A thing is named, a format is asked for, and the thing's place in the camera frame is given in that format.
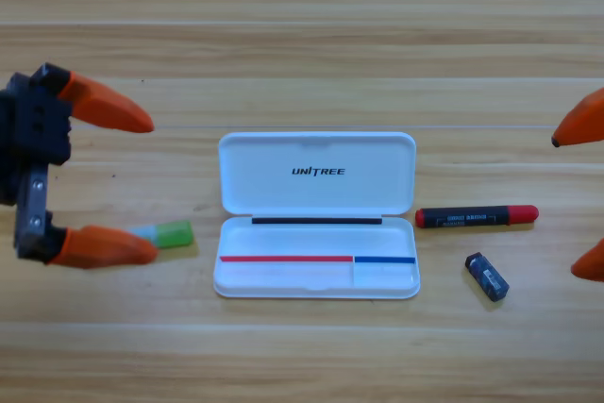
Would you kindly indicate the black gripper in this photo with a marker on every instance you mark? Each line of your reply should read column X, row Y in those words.
column 40, row 124

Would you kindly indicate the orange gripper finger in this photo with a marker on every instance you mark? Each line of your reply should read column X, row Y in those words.
column 592, row 263
column 585, row 122

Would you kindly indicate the green white highlighter pen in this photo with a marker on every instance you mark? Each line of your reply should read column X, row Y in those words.
column 174, row 234

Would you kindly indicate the dark blue eraser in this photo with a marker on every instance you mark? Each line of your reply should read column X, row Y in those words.
column 487, row 277

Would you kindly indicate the black red marker pen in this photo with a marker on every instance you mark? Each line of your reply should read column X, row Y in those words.
column 472, row 217

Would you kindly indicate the white Unitree pencil case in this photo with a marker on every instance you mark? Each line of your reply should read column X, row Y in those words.
column 316, row 214

